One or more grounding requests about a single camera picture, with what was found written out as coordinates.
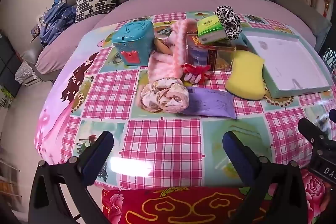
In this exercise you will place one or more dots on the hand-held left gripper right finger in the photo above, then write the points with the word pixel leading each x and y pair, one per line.
pixel 236 153

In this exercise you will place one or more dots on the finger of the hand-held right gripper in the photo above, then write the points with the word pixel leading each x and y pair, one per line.
pixel 312 132
pixel 332 115

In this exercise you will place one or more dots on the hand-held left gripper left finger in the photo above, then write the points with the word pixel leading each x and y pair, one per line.
pixel 95 158

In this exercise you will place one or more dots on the purple wipes packet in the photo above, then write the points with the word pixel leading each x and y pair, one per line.
pixel 210 103

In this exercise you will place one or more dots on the white tray with teal rim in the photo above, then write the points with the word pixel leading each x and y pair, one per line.
pixel 283 61

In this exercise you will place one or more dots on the yellow sponge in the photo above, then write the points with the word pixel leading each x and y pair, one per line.
pixel 245 77

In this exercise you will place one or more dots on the pink white fuzzy cloth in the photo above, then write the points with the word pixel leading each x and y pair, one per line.
pixel 162 66

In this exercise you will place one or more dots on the green tissue pack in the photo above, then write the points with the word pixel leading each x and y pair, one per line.
pixel 210 29

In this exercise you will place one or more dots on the leopard print scrunchie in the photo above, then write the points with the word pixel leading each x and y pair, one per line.
pixel 231 22

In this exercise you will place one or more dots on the pink checked tablecloth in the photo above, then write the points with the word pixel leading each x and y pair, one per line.
pixel 157 140

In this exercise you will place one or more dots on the red floral blanket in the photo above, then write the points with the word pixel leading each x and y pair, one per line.
pixel 170 208

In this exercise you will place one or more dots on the red pink plush toy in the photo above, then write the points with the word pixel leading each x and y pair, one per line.
pixel 195 74

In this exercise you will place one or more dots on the clear plastic box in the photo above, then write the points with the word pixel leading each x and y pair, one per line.
pixel 210 56

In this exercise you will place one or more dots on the white crate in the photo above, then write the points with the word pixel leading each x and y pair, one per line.
pixel 26 74

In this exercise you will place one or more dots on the red hanging ornament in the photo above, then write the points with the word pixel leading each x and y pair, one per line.
pixel 328 3

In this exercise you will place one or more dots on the teal plastic toy box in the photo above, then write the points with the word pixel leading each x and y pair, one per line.
pixel 134 40

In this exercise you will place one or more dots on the dark cabinet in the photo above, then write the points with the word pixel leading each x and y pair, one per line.
pixel 6 61

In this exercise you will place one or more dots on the blue striped clothing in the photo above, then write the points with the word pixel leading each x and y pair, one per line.
pixel 56 19

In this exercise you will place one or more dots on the grey sofa with pink cover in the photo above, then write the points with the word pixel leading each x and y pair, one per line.
pixel 162 2

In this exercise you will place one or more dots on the black metal frame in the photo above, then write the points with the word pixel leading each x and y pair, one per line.
pixel 328 56

